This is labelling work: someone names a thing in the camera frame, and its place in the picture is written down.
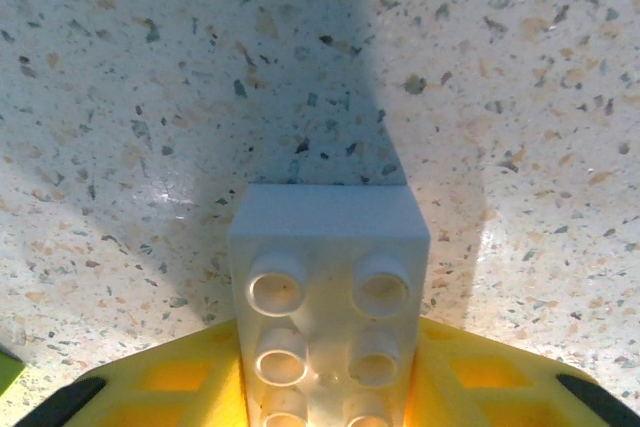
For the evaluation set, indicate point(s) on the white lego brick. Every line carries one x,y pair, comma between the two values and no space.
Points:
330,297

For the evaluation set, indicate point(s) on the green lego brick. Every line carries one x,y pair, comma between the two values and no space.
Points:
7,372

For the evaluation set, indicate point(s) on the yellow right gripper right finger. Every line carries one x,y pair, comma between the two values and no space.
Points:
490,387

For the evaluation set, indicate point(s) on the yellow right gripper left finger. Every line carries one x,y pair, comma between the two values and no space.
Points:
175,387

